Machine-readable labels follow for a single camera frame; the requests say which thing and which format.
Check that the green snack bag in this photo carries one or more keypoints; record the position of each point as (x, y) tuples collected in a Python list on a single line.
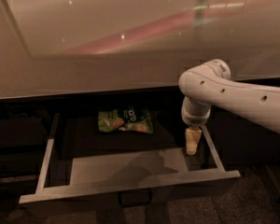
[(127, 119)]

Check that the dark top drawer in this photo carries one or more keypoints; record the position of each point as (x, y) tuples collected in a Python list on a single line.
[(84, 169)]

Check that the dark right cabinet door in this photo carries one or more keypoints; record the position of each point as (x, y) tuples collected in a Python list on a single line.
[(241, 141)]

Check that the dark left cabinet drawers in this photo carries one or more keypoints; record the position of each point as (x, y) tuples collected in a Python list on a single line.
[(24, 132)]

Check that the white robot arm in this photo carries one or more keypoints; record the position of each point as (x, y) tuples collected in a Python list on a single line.
[(210, 84)]

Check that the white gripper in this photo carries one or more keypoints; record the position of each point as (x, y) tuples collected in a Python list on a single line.
[(196, 119)]

